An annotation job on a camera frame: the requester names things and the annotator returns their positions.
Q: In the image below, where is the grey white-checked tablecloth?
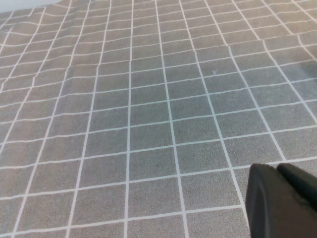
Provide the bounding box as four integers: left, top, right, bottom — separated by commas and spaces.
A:
0, 0, 317, 238

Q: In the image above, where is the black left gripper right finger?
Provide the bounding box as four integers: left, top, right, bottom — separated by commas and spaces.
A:
276, 163, 317, 214

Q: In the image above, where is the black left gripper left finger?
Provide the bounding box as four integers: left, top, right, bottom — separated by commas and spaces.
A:
245, 163, 317, 238

